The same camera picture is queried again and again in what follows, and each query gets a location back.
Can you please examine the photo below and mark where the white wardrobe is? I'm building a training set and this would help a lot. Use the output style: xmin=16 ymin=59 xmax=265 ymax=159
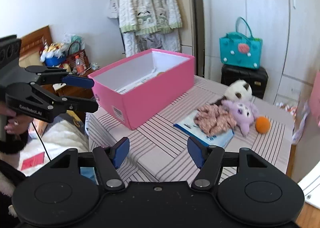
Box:
xmin=203 ymin=0 xmax=319 ymax=105

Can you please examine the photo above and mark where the white panda plush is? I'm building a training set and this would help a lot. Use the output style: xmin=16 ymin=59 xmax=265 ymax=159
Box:
xmin=211 ymin=80 xmax=252 ymax=106

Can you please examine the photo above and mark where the teal felt handbag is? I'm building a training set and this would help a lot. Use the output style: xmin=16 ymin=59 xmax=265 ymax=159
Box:
xmin=219 ymin=17 xmax=263 ymax=70

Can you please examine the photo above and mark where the pink floral cloth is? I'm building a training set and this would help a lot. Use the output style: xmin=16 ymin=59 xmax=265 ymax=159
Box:
xmin=194 ymin=104 xmax=237 ymax=136

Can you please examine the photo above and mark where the orange sponge ball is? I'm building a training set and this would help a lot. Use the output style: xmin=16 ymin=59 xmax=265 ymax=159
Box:
xmin=255 ymin=116 xmax=271 ymax=134

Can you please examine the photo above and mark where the pink cardboard box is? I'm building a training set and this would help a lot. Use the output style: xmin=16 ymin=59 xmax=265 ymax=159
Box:
xmin=88 ymin=48 xmax=195 ymax=130

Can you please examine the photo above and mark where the purple plush toy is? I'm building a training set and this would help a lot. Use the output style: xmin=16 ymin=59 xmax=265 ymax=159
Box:
xmin=221 ymin=99 xmax=259 ymax=136

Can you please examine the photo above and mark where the person's left hand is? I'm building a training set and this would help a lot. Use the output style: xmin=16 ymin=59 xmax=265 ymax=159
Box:
xmin=1 ymin=102 xmax=33 ymax=135

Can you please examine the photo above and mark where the blue tissue pack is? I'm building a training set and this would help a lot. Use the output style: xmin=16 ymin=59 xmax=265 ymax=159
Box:
xmin=174 ymin=110 xmax=234 ymax=148

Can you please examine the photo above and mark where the white green fleece jacket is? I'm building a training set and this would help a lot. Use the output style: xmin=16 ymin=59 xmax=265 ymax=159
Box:
xmin=107 ymin=0 xmax=183 ymax=54

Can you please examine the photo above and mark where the striped pink table cloth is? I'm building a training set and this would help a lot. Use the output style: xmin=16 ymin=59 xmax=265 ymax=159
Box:
xmin=86 ymin=76 xmax=293 ymax=184

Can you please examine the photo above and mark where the blue basket with toys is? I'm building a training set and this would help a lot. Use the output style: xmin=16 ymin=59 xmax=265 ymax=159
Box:
xmin=40 ymin=42 xmax=68 ymax=67

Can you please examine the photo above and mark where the black hard-shell suitcase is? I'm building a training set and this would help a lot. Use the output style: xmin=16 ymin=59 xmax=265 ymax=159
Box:
xmin=221 ymin=65 xmax=268 ymax=99

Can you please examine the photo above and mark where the pink paper gift bag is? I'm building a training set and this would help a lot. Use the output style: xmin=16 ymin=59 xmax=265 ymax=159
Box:
xmin=309 ymin=71 xmax=320 ymax=127

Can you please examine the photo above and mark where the printed paper sheet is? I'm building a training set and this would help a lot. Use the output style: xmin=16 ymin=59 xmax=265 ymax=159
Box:
xmin=115 ymin=67 xmax=164 ymax=94

